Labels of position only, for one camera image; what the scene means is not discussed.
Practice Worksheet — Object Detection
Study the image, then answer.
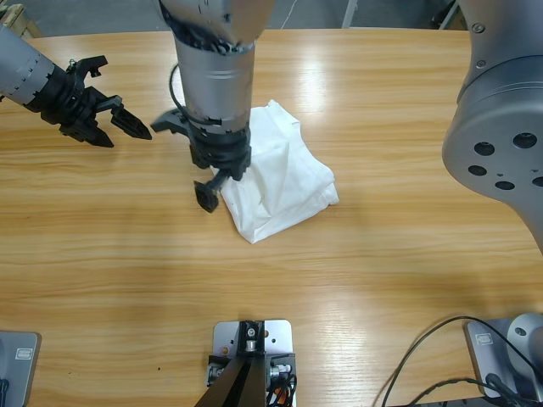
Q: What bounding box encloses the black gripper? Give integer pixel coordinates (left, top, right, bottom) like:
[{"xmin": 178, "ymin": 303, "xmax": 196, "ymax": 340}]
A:
[
  {"xmin": 27, "ymin": 70, "xmax": 154, "ymax": 149},
  {"xmin": 188, "ymin": 125, "xmax": 255, "ymax": 214}
]

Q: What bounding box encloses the white T-shirt black logo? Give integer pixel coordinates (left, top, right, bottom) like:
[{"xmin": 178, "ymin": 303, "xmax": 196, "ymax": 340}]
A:
[{"xmin": 210, "ymin": 98, "xmax": 341, "ymax": 246}]

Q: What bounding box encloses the white mounting plate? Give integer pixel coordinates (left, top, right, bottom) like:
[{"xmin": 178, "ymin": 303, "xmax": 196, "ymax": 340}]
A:
[{"xmin": 211, "ymin": 320, "xmax": 297, "ymax": 407}]

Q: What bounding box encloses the wooden pallet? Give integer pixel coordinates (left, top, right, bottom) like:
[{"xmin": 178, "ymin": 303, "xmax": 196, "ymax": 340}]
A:
[{"xmin": 0, "ymin": 3, "xmax": 43, "ymax": 39}]

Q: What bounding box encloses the white upright metal leg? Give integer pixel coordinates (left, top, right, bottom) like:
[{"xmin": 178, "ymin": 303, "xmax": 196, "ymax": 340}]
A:
[{"xmin": 342, "ymin": 0, "xmax": 362, "ymax": 25}]

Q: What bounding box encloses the white slanted metal leg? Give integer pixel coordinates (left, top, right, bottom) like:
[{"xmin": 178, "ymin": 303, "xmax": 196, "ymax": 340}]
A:
[{"xmin": 438, "ymin": 0, "xmax": 462, "ymax": 31}]

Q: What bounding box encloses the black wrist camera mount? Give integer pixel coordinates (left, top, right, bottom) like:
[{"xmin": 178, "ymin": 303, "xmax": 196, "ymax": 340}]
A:
[
  {"xmin": 65, "ymin": 54, "xmax": 109, "ymax": 80},
  {"xmin": 150, "ymin": 108, "xmax": 194, "ymax": 135}
]

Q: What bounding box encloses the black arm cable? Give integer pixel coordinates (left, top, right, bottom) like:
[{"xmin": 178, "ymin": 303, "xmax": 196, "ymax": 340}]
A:
[{"xmin": 168, "ymin": 63, "xmax": 200, "ymax": 141}]

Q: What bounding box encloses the black corner bracket silver knob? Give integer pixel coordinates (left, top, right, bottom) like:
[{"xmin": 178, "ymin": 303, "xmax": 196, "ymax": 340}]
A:
[
  {"xmin": 265, "ymin": 351, "xmax": 297, "ymax": 385},
  {"xmin": 205, "ymin": 354, "xmax": 233, "ymax": 387}
]

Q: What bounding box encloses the dark camera post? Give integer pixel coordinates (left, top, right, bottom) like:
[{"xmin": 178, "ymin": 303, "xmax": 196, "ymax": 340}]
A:
[{"xmin": 198, "ymin": 321, "xmax": 272, "ymax": 407}]

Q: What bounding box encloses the thin white floor cable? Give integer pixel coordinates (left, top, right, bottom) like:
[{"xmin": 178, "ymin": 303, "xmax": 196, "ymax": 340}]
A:
[{"xmin": 283, "ymin": 0, "xmax": 299, "ymax": 29}]

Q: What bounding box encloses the orange and black wire bundle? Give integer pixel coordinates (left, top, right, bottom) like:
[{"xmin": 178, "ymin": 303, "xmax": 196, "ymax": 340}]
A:
[{"xmin": 266, "ymin": 375, "xmax": 299, "ymax": 407}]

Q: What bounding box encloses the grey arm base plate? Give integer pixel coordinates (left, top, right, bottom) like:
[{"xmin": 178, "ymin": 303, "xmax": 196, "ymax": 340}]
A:
[
  {"xmin": 462, "ymin": 313, "xmax": 543, "ymax": 399},
  {"xmin": 0, "ymin": 330, "xmax": 42, "ymax": 407}
]

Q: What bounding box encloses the grey base with cables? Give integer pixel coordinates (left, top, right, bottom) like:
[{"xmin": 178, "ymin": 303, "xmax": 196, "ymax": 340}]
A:
[{"xmin": 372, "ymin": 315, "xmax": 543, "ymax": 407}]

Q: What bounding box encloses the thin brown twisted cable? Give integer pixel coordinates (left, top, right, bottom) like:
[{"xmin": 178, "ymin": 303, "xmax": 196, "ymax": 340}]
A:
[{"xmin": 417, "ymin": 378, "xmax": 489, "ymax": 407}]

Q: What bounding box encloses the black plug cable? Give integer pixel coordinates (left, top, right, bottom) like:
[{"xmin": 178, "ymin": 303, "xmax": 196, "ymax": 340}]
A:
[{"xmin": 484, "ymin": 371, "xmax": 543, "ymax": 407}]

